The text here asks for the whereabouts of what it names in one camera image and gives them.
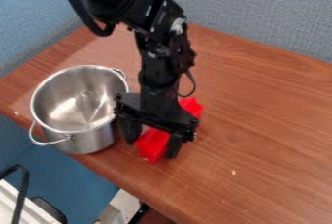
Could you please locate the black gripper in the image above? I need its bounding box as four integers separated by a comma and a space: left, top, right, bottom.
114, 83, 200, 159

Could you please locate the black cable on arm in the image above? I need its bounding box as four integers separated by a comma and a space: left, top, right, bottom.
177, 70, 199, 99

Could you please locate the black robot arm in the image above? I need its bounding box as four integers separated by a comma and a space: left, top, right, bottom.
67, 0, 199, 159

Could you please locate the dark chair part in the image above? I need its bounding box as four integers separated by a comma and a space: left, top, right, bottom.
31, 197, 67, 224

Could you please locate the red block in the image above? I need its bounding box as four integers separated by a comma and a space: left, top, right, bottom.
134, 97, 204, 163

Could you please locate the table leg frame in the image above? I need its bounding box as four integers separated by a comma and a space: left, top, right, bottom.
96, 188, 175, 224

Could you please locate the stainless steel pot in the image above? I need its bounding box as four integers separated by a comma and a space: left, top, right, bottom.
29, 65, 129, 154

